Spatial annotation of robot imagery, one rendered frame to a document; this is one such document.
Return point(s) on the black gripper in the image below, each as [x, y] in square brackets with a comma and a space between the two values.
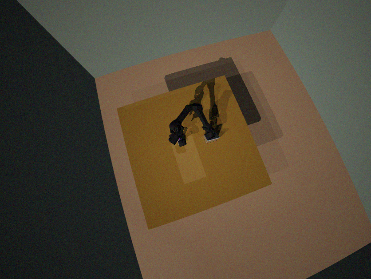
[182, 142]

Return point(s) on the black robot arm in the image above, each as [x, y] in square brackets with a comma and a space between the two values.
[176, 128]

